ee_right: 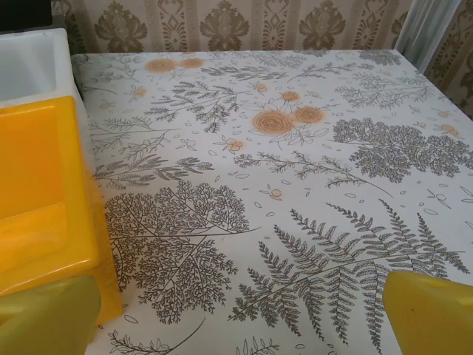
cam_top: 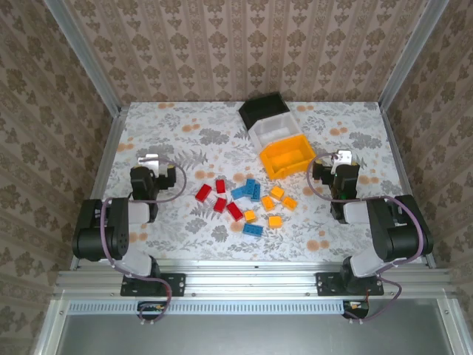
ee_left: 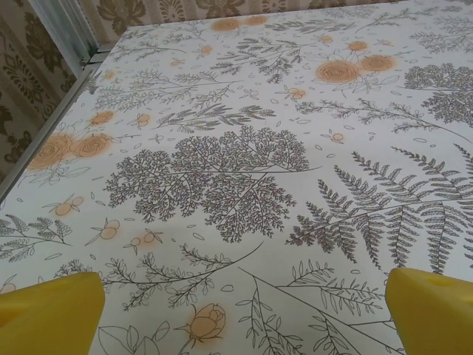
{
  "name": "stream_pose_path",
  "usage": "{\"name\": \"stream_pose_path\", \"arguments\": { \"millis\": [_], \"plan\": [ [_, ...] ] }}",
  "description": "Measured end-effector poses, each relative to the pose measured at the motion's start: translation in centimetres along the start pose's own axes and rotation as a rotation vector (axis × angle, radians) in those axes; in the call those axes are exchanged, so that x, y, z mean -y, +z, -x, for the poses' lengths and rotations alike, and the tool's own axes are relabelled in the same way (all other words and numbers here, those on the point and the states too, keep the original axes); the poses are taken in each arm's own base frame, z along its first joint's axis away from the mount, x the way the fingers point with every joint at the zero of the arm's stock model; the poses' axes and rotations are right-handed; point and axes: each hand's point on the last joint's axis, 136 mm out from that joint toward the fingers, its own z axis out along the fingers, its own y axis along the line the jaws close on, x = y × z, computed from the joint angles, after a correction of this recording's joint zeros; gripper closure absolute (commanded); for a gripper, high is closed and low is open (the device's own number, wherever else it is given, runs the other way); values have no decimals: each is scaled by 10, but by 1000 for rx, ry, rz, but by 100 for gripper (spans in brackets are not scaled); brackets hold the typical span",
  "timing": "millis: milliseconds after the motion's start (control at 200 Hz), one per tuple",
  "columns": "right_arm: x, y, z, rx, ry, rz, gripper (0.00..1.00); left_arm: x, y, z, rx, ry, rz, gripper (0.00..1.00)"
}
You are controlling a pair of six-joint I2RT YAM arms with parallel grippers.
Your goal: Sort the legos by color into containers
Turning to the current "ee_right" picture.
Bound black plastic container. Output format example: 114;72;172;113
0;0;53;33

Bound floral patterned tablecloth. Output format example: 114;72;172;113
69;47;473;355

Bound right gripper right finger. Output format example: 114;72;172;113
382;270;473;355

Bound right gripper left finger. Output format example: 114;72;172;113
0;273;103;355

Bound yellow plastic container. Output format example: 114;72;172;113
0;95;123;326

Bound white plastic container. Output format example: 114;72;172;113
0;27;84;110

